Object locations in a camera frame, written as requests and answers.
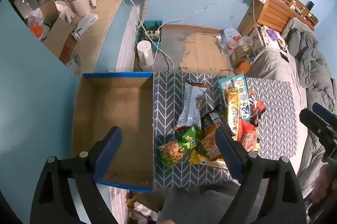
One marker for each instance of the white cup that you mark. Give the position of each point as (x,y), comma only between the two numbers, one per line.
(80,4)

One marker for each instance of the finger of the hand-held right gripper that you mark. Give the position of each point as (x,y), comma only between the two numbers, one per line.
(313,121)
(322,110)

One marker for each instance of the green snack packet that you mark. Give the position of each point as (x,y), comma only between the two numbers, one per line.
(188,139)

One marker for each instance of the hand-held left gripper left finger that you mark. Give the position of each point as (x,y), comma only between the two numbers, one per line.
(108,153)

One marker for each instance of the gold snack packet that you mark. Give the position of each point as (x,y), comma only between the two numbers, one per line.
(200,159)

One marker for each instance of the plastic bag with orange bowl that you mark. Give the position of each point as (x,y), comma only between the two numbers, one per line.
(36,23)

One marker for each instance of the black snack packet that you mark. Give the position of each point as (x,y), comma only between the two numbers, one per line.
(212,118)

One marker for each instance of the white ribbed radiator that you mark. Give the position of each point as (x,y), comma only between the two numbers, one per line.
(126,42)

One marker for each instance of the white kettle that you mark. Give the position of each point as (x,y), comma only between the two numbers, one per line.
(144,52)

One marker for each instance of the printed picture box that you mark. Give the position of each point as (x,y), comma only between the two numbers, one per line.
(260,37)

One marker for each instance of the white power strip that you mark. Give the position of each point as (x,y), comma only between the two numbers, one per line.
(152,33)

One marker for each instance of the long yellow snack packet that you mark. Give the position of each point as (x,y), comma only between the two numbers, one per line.
(233,108)

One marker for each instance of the orange snack packet pink print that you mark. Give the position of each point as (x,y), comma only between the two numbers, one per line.
(209,145)

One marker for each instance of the red-orange snack packet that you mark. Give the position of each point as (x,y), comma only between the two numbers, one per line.
(248,138)

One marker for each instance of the teal snack packet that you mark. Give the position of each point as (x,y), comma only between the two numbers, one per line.
(243,97)

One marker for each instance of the orange round item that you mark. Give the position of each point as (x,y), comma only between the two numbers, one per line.
(243,67)

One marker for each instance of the person's right hand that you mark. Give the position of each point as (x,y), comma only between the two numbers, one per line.
(326,184)

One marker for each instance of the open brown cardboard box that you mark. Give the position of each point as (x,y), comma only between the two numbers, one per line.
(56,31)

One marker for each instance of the orange snack packet white print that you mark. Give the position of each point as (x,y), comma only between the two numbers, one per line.
(255,105)

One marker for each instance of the grey chevron table mat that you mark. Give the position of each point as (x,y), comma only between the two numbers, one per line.
(273,108)

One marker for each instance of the small white appliance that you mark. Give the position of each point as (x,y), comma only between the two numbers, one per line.
(62,6)

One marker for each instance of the blue-rimmed cardboard box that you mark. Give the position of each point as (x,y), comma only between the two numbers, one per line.
(123,108)

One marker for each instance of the flat white box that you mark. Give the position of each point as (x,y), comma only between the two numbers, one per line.
(84,25)

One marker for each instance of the clear plastic bags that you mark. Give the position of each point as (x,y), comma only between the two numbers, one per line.
(229,38)

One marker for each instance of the grey duvet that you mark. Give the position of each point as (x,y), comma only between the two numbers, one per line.
(313,60)

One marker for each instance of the wooden window ledge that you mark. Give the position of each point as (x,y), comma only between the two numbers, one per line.
(105,29)

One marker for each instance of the flat cardboard sheet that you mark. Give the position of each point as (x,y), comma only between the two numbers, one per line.
(208,50)

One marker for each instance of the wooden bed shelf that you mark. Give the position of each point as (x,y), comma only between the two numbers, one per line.
(279,8)

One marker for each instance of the teal basket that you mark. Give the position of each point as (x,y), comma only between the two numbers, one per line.
(148,26)

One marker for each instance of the grey bed sheet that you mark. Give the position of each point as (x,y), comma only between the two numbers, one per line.
(271,66)

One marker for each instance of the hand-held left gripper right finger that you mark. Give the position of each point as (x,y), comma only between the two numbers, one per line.
(231,158)

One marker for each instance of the person's grey trouser legs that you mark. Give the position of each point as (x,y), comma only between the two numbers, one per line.
(200,203)

